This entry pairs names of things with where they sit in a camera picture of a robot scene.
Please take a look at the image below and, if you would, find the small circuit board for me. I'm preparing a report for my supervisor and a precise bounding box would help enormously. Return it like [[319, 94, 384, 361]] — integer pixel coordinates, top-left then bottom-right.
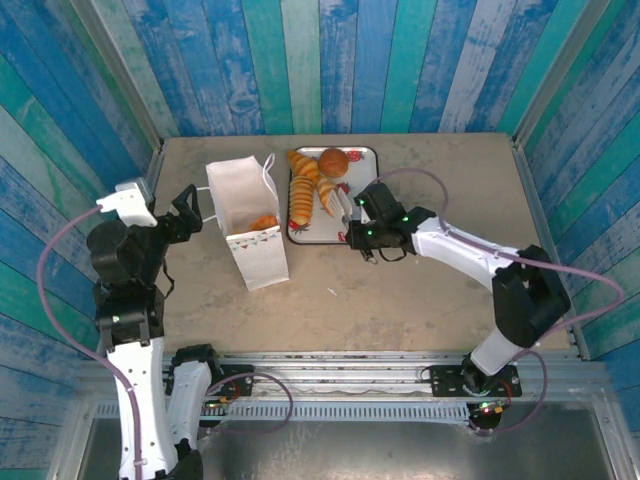
[[199, 397, 239, 416], [472, 398, 507, 417]]

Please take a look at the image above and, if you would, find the steel sheet panel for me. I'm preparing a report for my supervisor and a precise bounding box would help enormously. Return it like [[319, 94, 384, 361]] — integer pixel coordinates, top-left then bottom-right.
[[49, 417, 626, 480]]

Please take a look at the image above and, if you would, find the slotted grey cable duct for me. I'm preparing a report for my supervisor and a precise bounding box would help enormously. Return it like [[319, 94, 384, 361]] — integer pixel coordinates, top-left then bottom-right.
[[92, 399, 474, 424]]

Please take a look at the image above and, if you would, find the strawberry print white tray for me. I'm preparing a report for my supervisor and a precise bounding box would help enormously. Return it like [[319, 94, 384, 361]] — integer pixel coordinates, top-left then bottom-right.
[[286, 145, 380, 246]]

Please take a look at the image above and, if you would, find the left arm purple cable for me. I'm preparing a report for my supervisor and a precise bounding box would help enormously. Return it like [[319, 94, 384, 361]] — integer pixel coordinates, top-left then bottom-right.
[[37, 204, 295, 480]]

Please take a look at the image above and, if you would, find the long ridged fake bread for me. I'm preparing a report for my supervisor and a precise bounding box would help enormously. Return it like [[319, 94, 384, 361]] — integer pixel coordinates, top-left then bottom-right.
[[289, 174, 316, 227]]

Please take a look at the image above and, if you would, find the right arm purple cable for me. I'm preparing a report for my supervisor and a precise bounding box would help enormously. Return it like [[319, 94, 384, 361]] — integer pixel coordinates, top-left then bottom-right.
[[367, 167, 625, 437]]

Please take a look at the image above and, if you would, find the round fake bun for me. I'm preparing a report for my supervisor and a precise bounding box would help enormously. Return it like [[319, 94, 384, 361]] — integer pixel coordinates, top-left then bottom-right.
[[318, 147, 350, 178]]

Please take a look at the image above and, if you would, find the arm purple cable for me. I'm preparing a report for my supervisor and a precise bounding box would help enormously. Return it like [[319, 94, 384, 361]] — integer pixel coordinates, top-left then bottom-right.
[[367, 167, 625, 437], [37, 204, 295, 480]]

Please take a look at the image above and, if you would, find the white paper bag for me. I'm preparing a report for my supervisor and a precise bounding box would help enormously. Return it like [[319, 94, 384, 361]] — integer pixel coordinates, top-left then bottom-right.
[[195, 152, 290, 293]]

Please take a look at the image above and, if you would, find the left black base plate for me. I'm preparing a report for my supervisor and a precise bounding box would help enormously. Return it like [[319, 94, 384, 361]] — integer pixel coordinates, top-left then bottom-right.
[[209, 363, 255, 397]]

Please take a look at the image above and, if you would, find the aluminium table side rail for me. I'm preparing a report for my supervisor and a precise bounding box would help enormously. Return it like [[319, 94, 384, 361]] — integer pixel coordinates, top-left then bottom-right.
[[147, 139, 167, 201], [510, 134, 592, 362]]

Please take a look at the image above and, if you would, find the aluminium corner post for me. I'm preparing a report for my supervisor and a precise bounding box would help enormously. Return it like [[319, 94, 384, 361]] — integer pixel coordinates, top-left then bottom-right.
[[512, 0, 615, 147], [69, 0, 166, 154]]

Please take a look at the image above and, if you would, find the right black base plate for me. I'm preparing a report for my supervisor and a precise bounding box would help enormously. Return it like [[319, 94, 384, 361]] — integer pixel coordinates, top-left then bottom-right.
[[430, 364, 523, 399]]

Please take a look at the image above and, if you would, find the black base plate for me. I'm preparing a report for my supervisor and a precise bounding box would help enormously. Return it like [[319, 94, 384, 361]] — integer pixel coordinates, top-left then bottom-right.
[[209, 363, 255, 397], [430, 364, 523, 399]]

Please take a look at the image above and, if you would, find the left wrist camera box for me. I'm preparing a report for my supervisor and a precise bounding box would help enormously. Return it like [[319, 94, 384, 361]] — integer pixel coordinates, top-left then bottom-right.
[[95, 177, 157, 229]]

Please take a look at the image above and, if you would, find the small fake croissant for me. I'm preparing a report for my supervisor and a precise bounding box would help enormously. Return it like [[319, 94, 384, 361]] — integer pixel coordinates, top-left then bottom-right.
[[316, 176, 342, 219]]

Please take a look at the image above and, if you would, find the aluminium mounting rail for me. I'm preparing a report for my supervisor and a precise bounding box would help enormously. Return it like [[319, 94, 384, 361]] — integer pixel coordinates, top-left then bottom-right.
[[74, 351, 609, 400]]

